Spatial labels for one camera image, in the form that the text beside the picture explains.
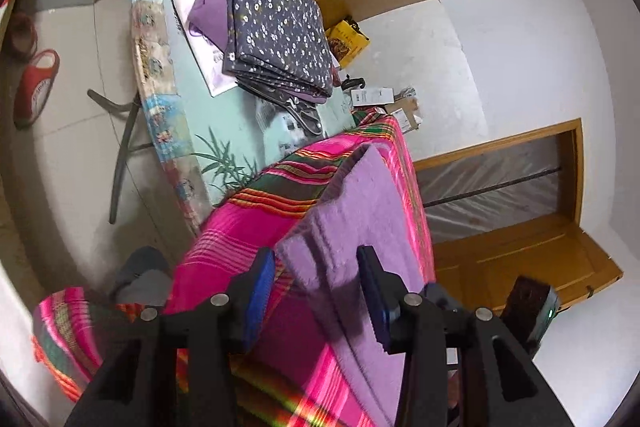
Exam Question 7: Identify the yellow printed bag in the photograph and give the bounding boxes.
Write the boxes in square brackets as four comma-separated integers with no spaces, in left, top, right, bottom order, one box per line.
[326,19,371,68]

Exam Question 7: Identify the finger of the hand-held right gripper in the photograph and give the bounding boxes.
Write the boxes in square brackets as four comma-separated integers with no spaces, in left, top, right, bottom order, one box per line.
[422,282,466,315]

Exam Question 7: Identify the pink plaid blanket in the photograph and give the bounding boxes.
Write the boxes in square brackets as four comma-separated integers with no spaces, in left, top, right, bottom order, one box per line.
[32,116,436,427]

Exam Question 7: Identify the brown cardboard box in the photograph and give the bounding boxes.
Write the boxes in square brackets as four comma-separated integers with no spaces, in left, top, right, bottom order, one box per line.
[382,89,423,132]

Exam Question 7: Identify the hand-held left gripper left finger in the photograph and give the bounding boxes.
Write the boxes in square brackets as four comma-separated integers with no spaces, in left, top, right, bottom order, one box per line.
[65,247,277,427]

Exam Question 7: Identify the person's grey shoe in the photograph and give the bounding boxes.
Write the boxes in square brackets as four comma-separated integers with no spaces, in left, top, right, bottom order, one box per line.
[110,247,173,308]

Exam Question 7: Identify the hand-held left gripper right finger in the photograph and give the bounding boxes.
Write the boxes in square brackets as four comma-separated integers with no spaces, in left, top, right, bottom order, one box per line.
[356,245,573,427]

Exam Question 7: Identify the black handled scissors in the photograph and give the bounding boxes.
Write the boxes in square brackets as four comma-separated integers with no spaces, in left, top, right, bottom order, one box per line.
[255,82,323,138]

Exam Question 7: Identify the wooden door frame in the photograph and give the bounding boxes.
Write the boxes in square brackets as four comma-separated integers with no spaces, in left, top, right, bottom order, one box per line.
[412,118,586,248]

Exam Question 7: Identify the dark floral folded cloth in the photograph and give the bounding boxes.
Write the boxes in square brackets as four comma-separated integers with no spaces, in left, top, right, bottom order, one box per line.
[222,0,335,100]

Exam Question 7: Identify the clear plastic door curtain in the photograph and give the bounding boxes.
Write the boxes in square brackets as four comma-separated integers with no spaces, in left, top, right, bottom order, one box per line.
[417,139,561,243]

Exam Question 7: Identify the wooden door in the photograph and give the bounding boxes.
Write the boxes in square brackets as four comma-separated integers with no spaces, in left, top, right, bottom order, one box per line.
[432,227,623,313]

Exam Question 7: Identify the table with printed cover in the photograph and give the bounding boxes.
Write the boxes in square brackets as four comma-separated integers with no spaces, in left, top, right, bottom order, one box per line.
[127,0,361,238]

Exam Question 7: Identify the metal table leg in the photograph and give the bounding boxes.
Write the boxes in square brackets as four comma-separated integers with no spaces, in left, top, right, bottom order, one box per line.
[87,89,151,225]

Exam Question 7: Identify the purple fleece garment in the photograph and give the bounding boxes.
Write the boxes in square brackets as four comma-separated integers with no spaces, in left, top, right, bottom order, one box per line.
[276,143,426,427]

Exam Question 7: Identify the small white box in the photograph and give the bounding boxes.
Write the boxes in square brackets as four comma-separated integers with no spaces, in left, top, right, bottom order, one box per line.
[350,87,393,108]

